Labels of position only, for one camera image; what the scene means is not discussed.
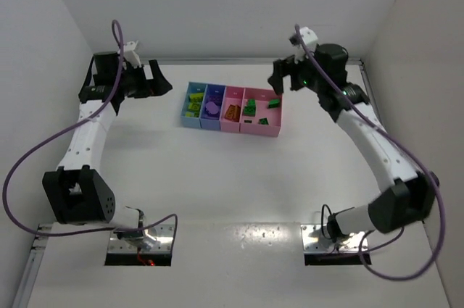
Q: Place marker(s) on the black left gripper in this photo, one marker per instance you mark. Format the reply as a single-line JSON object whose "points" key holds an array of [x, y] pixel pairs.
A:
{"points": [[146, 81]]}

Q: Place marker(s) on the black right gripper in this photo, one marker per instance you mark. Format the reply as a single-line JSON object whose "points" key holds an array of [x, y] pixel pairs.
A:
{"points": [[287, 77]]}

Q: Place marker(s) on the dark green sloped lego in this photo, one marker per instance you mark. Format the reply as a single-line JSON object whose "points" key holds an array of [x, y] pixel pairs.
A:
{"points": [[274, 103]]}

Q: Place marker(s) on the lime green square lego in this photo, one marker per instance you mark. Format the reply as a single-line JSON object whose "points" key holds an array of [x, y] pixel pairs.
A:
{"points": [[196, 97]]}

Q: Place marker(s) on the lime green sloped lego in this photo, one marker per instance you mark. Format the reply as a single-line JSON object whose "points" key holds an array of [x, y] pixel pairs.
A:
{"points": [[194, 107]]}

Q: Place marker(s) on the dark green square lego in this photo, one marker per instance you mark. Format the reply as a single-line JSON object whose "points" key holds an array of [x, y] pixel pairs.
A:
{"points": [[250, 108]]}

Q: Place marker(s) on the small dark green lego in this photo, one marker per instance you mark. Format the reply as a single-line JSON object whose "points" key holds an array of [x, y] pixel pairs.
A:
{"points": [[263, 121]]}

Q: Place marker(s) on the orange brown lego plate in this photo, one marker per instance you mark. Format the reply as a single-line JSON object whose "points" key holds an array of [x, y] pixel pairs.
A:
{"points": [[230, 113], [238, 109]]}

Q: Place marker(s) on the purple rounded lego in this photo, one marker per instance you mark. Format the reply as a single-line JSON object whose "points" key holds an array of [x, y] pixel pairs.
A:
{"points": [[211, 109]]}

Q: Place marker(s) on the purple lego plate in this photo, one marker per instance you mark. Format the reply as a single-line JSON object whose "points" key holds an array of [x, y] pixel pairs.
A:
{"points": [[215, 99]]}

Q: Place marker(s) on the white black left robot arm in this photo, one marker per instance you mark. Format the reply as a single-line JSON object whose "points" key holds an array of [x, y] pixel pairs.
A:
{"points": [[108, 68]]}

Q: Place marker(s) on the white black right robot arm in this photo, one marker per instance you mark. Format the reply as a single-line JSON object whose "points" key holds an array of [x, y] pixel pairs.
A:
{"points": [[339, 97]]}

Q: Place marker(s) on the light blue bin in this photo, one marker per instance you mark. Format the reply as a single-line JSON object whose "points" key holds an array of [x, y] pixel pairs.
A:
{"points": [[192, 88]]}

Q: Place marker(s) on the large pink bin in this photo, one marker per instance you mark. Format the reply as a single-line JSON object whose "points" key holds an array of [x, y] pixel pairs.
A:
{"points": [[262, 96]]}

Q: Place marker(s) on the small pink bin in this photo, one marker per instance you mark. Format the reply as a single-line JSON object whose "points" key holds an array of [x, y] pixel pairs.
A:
{"points": [[233, 95]]}

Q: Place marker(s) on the dark blue bin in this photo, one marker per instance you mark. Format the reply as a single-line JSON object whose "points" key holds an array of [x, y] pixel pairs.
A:
{"points": [[211, 123]]}

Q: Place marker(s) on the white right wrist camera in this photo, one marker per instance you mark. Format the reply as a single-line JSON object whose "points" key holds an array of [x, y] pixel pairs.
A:
{"points": [[305, 41]]}

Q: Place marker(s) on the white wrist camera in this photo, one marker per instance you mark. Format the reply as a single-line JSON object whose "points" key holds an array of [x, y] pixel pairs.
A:
{"points": [[130, 54], [305, 41]]}

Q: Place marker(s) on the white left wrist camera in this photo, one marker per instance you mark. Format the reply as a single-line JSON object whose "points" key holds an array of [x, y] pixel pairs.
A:
{"points": [[130, 54]]}

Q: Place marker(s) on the aluminium frame rail right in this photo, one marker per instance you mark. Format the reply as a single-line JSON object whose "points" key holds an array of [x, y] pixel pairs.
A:
{"points": [[384, 134]]}

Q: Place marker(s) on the aluminium frame rail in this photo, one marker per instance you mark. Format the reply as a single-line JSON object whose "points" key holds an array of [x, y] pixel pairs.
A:
{"points": [[76, 192], [384, 134]]}

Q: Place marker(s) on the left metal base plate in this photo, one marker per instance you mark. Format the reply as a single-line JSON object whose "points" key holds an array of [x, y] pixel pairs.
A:
{"points": [[159, 241]]}

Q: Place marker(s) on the metal base plate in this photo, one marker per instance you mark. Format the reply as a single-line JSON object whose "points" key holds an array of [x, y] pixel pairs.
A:
{"points": [[316, 241], [159, 241]]}

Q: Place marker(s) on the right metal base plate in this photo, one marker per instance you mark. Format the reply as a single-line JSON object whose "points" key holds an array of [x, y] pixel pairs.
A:
{"points": [[316, 241]]}

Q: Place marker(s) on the aluminium frame rail left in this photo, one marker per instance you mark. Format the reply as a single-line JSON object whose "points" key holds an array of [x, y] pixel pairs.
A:
{"points": [[76, 192]]}

